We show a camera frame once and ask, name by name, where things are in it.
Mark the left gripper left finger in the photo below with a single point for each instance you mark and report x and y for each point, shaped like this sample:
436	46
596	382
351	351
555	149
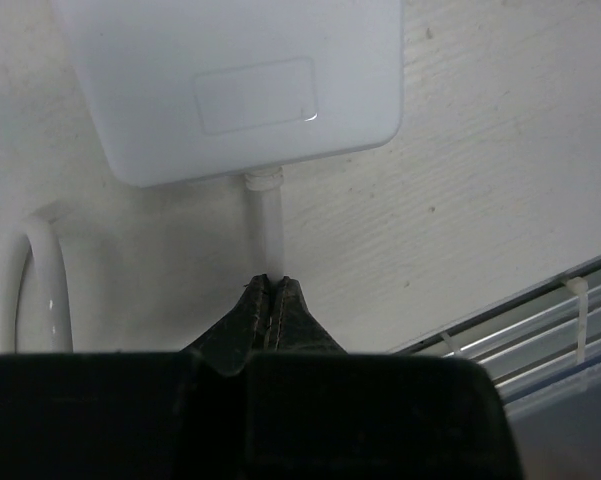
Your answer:
145	415

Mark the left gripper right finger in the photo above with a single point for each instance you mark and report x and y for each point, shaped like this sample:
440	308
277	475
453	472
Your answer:
316	412

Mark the aluminium rail frame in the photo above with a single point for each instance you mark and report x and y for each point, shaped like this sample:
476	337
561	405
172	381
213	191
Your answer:
542	349

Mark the white multicolour power strip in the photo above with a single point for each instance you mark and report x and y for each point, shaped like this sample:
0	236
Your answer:
185	90

